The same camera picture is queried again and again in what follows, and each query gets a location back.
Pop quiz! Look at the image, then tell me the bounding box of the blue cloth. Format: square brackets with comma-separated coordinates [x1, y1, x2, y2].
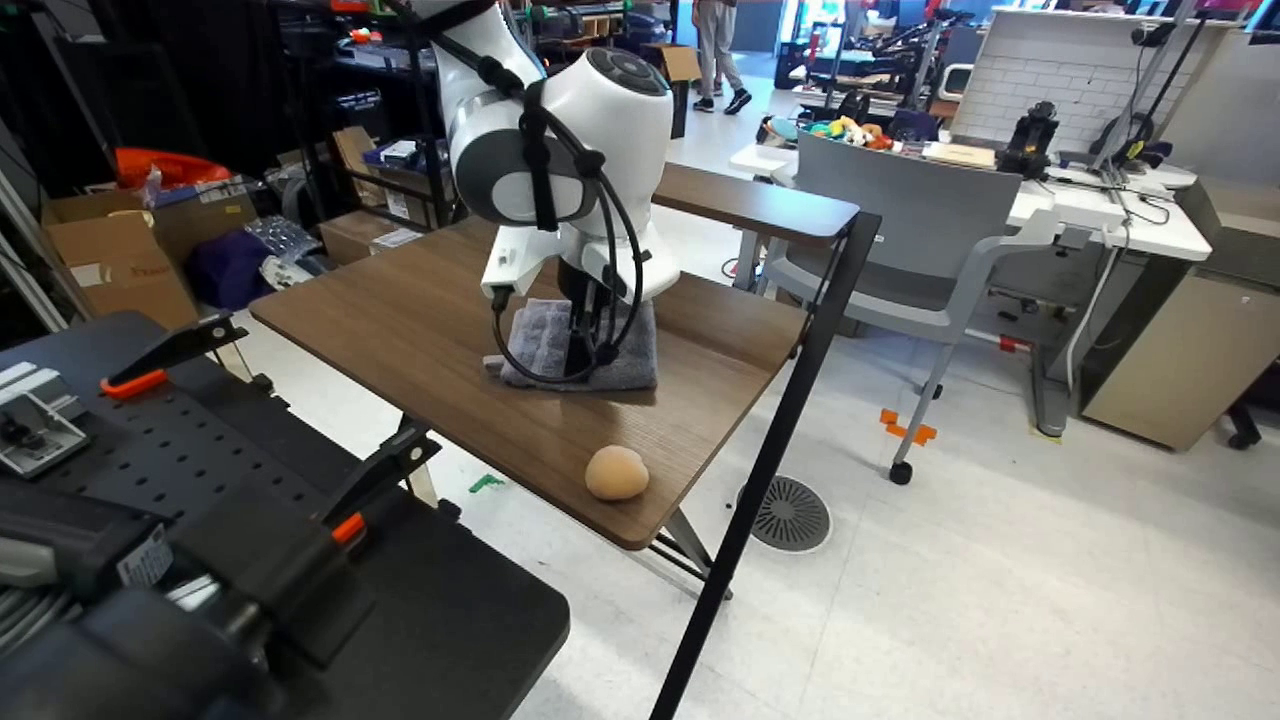
[178, 210, 323, 311]

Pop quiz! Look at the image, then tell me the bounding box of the wooden cabinet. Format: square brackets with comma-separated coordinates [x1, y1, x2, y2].
[1075, 174, 1280, 455]

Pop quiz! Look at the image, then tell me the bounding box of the black stand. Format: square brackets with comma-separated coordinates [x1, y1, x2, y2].
[1084, 0, 1212, 180]

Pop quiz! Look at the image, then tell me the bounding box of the small black white box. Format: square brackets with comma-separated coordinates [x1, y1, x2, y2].
[0, 391, 92, 480]

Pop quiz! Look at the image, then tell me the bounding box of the long wooden shelf desk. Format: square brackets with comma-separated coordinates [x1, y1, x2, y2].
[650, 155, 868, 249]

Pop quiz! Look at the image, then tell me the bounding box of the person in grey shirt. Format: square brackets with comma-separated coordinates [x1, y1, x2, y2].
[689, 0, 759, 121]

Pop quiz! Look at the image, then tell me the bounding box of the white partition panel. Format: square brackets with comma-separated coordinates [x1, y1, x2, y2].
[948, 7, 1166, 161]

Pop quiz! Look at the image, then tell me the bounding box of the open cardboard box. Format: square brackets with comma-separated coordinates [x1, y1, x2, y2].
[659, 44, 707, 87]

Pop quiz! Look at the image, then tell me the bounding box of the brown round object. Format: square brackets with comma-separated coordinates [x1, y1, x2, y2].
[578, 440, 656, 508]

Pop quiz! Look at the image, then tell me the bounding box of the black desk device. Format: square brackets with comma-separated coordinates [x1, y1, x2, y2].
[999, 100, 1064, 184]

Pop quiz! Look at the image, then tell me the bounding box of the black clamp orange handle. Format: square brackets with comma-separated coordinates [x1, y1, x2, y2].
[211, 415, 449, 636]
[94, 311, 252, 408]

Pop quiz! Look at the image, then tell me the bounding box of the grey office chair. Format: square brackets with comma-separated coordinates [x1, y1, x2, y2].
[755, 130, 1075, 487]

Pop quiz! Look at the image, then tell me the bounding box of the large cardboard box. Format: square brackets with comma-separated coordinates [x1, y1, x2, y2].
[39, 184, 264, 332]

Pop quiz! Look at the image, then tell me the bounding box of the cluttered workbench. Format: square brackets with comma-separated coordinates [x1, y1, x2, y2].
[770, 0, 992, 135]

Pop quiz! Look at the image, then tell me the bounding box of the black storage shelf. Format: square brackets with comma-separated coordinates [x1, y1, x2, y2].
[254, 0, 451, 230]

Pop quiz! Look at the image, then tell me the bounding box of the white desk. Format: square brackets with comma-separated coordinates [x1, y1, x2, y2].
[728, 130, 1214, 269]

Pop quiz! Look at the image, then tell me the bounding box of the grey towel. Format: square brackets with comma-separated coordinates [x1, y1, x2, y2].
[494, 290, 663, 399]

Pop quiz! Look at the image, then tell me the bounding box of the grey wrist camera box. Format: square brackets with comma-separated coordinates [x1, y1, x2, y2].
[475, 218, 562, 300]

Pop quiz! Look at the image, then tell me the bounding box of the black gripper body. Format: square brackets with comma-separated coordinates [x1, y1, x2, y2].
[554, 257, 630, 336]

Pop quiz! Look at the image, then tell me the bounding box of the orange object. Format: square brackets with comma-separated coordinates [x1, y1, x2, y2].
[111, 138, 234, 193]

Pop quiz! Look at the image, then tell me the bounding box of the round floor drain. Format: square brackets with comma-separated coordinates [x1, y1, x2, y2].
[747, 470, 833, 557]

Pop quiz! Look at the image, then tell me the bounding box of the colourful toys pile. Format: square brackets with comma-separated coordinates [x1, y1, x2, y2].
[795, 113, 901, 155]

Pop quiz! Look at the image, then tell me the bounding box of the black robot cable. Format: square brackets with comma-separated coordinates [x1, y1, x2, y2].
[488, 77, 649, 391]

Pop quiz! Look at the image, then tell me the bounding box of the small cardboard box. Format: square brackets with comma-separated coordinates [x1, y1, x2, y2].
[317, 202, 430, 270]

